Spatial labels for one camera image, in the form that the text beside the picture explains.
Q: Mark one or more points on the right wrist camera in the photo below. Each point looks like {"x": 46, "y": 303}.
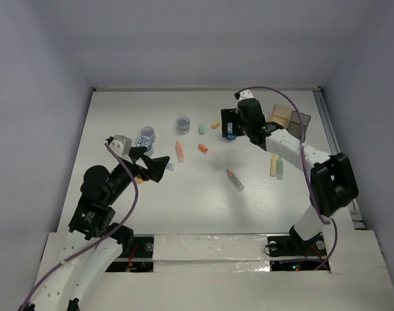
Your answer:
{"x": 242, "y": 95}

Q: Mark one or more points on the grey plastic bin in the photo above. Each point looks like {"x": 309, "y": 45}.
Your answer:
{"x": 294, "y": 126}

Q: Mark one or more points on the orange eraser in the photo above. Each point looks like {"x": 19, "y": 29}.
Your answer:
{"x": 203, "y": 148}

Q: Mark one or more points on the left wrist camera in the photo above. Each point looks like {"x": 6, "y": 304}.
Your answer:
{"x": 119, "y": 144}

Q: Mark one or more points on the green pencil-shaped highlighter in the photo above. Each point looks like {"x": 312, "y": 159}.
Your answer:
{"x": 280, "y": 168}

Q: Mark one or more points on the yellow eraser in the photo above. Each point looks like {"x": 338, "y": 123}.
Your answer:
{"x": 215, "y": 125}

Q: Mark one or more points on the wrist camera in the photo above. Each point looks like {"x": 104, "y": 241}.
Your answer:
{"x": 242, "y": 95}
{"x": 119, "y": 144}

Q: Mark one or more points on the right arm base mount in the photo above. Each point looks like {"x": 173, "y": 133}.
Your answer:
{"x": 286, "y": 255}

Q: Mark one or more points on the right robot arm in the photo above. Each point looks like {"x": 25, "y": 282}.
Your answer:
{"x": 330, "y": 178}

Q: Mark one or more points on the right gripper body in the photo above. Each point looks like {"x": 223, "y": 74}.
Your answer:
{"x": 243, "y": 125}

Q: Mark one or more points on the green eraser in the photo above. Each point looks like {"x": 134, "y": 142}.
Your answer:
{"x": 201, "y": 129}

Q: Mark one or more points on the blue lid jar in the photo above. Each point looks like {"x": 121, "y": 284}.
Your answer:
{"x": 231, "y": 137}
{"x": 145, "y": 141}

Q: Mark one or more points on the blue pencil-shaped highlighter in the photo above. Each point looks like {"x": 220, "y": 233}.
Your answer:
{"x": 170, "y": 167}

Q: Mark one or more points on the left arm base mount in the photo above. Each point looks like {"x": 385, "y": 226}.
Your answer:
{"x": 139, "y": 259}

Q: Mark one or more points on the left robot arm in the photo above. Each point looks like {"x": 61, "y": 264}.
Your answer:
{"x": 93, "y": 240}

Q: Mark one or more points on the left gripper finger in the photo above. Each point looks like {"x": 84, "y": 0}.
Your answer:
{"x": 156, "y": 167}
{"x": 137, "y": 153}

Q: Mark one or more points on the yellow pencil-shaped highlighter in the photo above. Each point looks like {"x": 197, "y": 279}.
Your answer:
{"x": 273, "y": 165}

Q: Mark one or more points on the clear jar blue clips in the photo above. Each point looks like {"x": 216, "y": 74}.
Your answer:
{"x": 183, "y": 125}

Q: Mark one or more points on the pink pencil-shaped highlighter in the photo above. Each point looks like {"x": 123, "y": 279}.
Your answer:
{"x": 179, "y": 152}

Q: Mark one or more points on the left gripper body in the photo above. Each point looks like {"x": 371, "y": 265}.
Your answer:
{"x": 122, "y": 175}

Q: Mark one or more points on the amber plastic bin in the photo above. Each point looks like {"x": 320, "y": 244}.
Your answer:
{"x": 281, "y": 115}

